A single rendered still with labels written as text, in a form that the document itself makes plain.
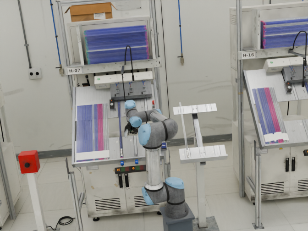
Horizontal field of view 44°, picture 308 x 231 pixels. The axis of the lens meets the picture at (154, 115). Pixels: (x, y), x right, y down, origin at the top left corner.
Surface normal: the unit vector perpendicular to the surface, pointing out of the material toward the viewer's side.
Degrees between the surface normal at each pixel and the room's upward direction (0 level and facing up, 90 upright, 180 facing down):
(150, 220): 0
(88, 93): 43
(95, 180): 90
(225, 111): 90
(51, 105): 90
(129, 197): 90
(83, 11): 80
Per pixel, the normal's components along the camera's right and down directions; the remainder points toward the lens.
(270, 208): -0.08, -0.95
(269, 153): 0.05, 0.29
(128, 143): -0.03, -0.50
